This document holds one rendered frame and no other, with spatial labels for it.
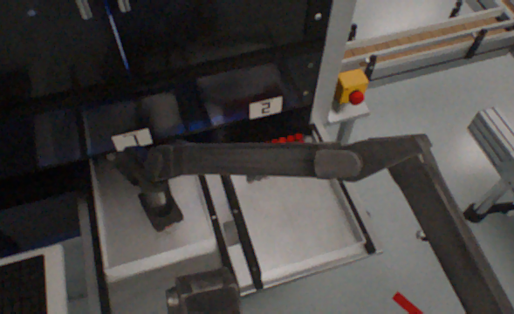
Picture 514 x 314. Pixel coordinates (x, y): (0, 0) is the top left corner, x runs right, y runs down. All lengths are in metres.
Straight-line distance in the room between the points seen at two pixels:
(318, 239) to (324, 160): 0.49
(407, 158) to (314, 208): 0.55
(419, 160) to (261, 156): 0.25
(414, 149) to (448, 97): 2.11
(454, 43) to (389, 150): 0.96
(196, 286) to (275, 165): 0.26
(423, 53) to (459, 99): 1.27
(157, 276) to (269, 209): 0.32
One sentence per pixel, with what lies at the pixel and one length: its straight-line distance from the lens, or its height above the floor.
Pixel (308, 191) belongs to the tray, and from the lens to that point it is 1.19.
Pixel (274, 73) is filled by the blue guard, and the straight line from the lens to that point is 1.07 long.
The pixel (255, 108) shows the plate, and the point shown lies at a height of 1.03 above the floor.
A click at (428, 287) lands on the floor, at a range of 2.15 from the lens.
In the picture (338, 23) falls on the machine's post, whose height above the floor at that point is 1.25.
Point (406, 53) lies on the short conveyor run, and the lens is 1.50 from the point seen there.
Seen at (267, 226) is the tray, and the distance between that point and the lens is 1.14.
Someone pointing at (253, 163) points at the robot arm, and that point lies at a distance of 0.76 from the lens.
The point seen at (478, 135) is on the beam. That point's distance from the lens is 2.00.
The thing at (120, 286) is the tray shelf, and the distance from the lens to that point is 1.13.
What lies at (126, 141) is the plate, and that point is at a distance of 1.13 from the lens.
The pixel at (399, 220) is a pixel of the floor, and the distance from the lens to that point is 2.23.
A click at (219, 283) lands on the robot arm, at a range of 0.57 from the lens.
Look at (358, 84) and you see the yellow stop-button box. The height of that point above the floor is 1.03.
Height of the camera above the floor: 1.92
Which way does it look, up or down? 58 degrees down
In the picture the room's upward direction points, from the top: 1 degrees clockwise
